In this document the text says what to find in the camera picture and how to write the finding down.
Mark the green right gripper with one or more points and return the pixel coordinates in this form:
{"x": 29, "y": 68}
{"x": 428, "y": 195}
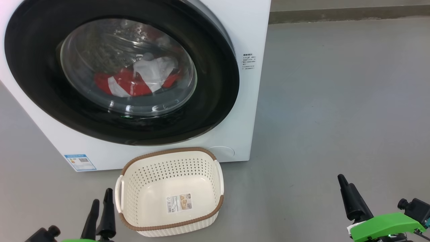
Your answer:
{"x": 386, "y": 225}

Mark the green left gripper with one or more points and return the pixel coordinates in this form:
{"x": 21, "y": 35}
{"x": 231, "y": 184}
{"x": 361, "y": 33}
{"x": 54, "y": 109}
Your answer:
{"x": 79, "y": 240}

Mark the red and white garment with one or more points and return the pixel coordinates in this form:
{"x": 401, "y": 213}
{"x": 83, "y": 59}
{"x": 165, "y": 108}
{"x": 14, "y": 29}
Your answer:
{"x": 129, "y": 84}

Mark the black round washer door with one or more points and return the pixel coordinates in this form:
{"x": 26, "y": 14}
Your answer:
{"x": 208, "y": 111}

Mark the cream laundry basket brown rim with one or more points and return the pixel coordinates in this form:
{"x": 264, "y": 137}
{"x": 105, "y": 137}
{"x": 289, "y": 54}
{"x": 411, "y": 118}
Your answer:
{"x": 151, "y": 181}

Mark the white front-load washing machine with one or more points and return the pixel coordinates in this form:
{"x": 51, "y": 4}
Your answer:
{"x": 248, "y": 30}

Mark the blue energy label sticker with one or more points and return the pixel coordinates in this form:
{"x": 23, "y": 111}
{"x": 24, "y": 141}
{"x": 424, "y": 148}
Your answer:
{"x": 80, "y": 162}

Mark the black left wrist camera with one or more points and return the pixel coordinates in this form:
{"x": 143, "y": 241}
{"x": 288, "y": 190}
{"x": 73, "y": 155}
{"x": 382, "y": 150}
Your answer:
{"x": 42, "y": 235}

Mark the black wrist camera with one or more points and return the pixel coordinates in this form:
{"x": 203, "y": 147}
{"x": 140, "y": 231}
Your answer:
{"x": 42, "y": 235}
{"x": 418, "y": 208}

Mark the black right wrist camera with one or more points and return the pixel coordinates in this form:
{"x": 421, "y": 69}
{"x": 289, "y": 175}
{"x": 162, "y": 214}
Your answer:
{"x": 418, "y": 208}

